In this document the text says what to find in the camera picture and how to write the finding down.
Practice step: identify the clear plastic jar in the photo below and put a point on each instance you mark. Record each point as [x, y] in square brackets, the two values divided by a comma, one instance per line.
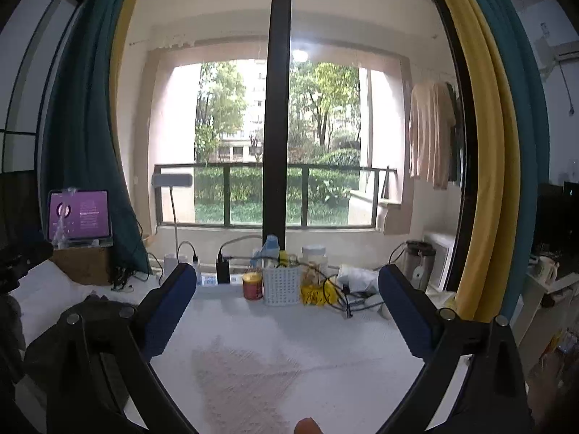
[314, 257]

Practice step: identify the white plastic bag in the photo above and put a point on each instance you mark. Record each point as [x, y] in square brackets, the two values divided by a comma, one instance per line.
[357, 278]

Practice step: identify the white box appliance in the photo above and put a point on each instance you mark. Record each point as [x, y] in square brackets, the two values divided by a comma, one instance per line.
[443, 253]

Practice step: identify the yellow snack bag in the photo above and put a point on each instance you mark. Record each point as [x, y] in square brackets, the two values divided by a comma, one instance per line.
[316, 296]

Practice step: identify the yellow curtain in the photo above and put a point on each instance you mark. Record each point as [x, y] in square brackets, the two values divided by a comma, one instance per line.
[484, 144]
[120, 77]

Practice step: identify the white power strip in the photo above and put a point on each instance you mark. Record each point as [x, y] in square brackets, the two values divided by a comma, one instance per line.
[208, 279]

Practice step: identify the white electric kettle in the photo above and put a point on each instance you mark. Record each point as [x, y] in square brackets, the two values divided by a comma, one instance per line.
[545, 266]

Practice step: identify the white side desk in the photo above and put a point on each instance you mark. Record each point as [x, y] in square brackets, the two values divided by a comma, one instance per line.
[547, 294]

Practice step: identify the black balcony railing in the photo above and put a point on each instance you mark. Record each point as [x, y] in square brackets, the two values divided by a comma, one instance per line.
[276, 168]

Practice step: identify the person's right hand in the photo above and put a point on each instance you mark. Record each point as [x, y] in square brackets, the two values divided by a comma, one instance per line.
[307, 426]

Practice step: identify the olive grey garment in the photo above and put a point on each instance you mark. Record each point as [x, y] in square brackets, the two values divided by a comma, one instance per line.
[36, 352]

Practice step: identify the blue and white bottle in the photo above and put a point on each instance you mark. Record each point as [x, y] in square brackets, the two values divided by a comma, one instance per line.
[271, 246]

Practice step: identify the teal curtain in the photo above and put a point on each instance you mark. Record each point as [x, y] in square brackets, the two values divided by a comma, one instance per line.
[86, 122]
[524, 122]

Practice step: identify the black power adapter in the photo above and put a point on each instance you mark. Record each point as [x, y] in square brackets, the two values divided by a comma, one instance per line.
[222, 269]

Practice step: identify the white textured table cover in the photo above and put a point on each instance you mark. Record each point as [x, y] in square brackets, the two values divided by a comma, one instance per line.
[253, 334]

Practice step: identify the cardboard box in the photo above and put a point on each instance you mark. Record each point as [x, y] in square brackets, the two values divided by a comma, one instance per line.
[83, 264]

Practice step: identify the white perforated basket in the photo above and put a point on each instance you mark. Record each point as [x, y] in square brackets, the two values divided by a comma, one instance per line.
[282, 285]

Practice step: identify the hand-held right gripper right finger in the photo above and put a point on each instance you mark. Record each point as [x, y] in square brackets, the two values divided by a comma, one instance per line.
[405, 307]

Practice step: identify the grey metal appliance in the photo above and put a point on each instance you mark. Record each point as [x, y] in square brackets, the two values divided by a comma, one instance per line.
[418, 262]

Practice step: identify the tablet with purple screen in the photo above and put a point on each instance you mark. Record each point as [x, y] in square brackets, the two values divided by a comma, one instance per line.
[79, 214]

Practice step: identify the white air conditioner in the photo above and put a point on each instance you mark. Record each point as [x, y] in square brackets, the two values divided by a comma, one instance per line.
[565, 52]

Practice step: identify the black window frame post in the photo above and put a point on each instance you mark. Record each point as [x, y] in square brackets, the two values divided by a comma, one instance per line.
[278, 99]

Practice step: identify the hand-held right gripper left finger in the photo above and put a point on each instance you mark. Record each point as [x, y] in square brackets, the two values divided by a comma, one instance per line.
[174, 303]

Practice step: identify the black monitor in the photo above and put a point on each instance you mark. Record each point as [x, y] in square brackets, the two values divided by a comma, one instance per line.
[556, 217]

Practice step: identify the white desk lamp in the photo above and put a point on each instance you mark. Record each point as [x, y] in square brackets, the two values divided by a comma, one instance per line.
[172, 180]

